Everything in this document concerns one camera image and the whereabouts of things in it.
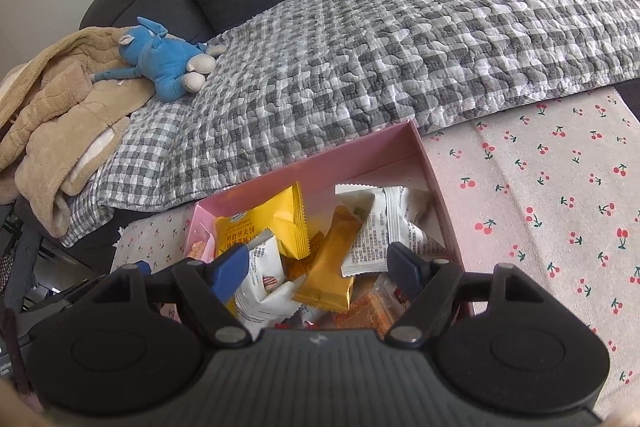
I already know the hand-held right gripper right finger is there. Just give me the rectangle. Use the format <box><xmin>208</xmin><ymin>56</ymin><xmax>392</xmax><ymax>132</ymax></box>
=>
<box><xmin>386</xmin><ymin>241</ymin><xmax>561</xmax><ymax>349</ymax></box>

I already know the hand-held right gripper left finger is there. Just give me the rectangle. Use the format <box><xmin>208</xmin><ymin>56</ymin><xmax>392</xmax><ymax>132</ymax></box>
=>
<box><xmin>75</xmin><ymin>243</ymin><xmax>253</xmax><ymax>349</ymax></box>

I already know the gold bar snack packet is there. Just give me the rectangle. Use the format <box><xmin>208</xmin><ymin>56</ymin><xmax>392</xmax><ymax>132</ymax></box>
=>
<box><xmin>292</xmin><ymin>205</ymin><xmax>368</xmax><ymax>313</ymax></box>

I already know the pink cardboard box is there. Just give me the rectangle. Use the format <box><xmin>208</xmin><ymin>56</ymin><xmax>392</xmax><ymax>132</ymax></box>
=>
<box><xmin>184</xmin><ymin>119</ymin><xmax>473</xmax><ymax>323</ymax></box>

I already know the white dotted snack packet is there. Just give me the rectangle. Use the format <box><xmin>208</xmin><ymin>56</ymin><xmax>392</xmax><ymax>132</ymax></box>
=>
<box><xmin>234</xmin><ymin>229</ymin><xmax>287</xmax><ymax>303</ymax></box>

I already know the pink rice cracker packet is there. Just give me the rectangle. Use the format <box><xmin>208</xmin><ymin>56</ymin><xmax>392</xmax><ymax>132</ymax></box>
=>
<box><xmin>185</xmin><ymin>207</ymin><xmax>218</xmax><ymax>260</ymax></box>

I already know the orange and white snack packet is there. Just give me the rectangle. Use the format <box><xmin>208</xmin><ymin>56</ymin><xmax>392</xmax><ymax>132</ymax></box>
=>
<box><xmin>336</xmin><ymin>183</ymin><xmax>401</xmax><ymax>279</ymax></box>

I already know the brown cracker packet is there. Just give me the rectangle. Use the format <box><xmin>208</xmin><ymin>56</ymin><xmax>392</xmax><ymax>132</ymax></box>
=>
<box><xmin>332</xmin><ymin>274</ymin><xmax>401</xmax><ymax>338</ymax></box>

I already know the white triangular snack packet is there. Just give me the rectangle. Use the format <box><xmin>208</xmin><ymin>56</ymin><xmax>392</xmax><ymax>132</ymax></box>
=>
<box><xmin>382</xmin><ymin>186</ymin><xmax>448</xmax><ymax>258</ymax></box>

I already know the white serrated snack packet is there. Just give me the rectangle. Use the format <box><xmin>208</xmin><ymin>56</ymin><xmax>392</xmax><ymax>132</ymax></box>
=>
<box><xmin>235</xmin><ymin>279</ymin><xmax>321</xmax><ymax>330</ymax></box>

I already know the yellow snack packet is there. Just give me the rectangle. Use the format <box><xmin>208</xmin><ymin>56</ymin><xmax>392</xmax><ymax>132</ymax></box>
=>
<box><xmin>215</xmin><ymin>181</ymin><xmax>310</xmax><ymax>260</ymax></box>

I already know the cherry print tablecloth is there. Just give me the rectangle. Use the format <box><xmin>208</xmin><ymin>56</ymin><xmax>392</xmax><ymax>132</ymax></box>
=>
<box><xmin>110</xmin><ymin>87</ymin><xmax>640</xmax><ymax>423</ymax></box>

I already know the beige fleece jacket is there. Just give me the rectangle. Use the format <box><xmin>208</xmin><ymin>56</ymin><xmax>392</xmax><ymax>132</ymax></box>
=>
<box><xmin>0</xmin><ymin>26</ymin><xmax>156</xmax><ymax>238</ymax></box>

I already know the blue plush toy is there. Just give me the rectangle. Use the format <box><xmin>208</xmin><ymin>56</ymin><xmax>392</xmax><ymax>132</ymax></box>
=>
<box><xmin>91</xmin><ymin>17</ymin><xmax>228</xmax><ymax>102</ymax></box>

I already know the grey checked quilt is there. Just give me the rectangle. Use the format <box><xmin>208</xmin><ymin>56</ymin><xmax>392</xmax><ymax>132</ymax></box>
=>
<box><xmin>60</xmin><ymin>0</ymin><xmax>640</xmax><ymax>248</ymax></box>

